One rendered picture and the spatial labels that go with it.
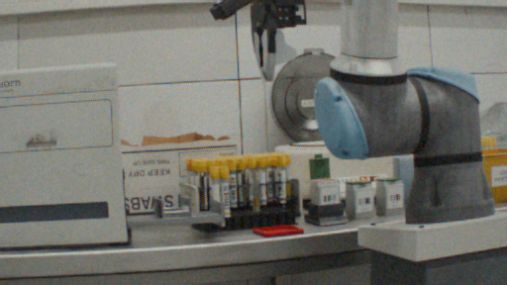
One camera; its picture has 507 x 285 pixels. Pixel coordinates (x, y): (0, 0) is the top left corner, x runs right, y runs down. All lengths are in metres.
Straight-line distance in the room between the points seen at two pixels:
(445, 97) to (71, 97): 0.60
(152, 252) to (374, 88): 0.48
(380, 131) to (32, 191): 0.58
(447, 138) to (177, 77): 1.01
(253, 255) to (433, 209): 0.37
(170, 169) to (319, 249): 0.39
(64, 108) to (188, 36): 0.76
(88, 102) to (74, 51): 0.65
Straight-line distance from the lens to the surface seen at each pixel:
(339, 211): 1.90
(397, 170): 2.04
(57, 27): 2.35
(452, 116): 1.53
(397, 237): 1.50
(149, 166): 2.04
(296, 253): 1.78
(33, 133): 1.70
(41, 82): 1.70
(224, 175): 1.86
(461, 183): 1.53
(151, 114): 2.39
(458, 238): 1.48
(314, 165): 1.93
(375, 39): 1.47
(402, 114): 1.49
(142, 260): 1.71
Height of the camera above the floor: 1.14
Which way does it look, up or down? 3 degrees down
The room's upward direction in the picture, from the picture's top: 3 degrees counter-clockwise
